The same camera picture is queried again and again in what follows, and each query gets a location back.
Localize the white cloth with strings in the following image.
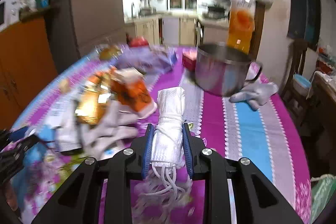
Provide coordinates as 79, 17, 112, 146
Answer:
135, 86, 193, 210

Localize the gold cigarette pack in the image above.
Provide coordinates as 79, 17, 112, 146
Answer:
75, 84, 112, 126

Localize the white grey crumpled glove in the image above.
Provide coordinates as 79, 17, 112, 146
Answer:
55, 100, 138, 160

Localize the orange white snack wrapper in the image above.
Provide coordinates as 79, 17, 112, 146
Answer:
85, 66, 157, 119

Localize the floral purple striped tablecloth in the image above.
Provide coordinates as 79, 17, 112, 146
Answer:
12, 48, 311, 223

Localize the red box behind pot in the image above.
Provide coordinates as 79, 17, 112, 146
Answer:
182, 49, 197, 72

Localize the purple plastic bag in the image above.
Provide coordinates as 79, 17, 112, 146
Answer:
116, 46, 177, 75

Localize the grey glove by pot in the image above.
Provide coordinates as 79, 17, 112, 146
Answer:
229, 83, 278, 111

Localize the small beige object on table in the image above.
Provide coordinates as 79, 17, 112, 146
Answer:
59, 79, 70, 94

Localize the orange wooden cabinet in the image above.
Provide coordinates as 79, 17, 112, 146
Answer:
0, 16, 58, 129

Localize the red round object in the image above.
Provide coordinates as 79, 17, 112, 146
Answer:
128, 36, 149, 48

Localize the yellow round fruit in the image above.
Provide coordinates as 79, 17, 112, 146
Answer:
99, 46, 122, 61

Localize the blue bowl on chair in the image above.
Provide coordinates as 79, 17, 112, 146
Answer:
293, 73, 311, 97

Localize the orange juice bottle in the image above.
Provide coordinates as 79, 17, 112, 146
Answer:
227, 0, 256, 54

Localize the white microwave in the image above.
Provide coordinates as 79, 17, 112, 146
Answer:
0, 0, 21, 31

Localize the steel pot with handle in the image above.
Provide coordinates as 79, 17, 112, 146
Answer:
194, 43, 263, 97

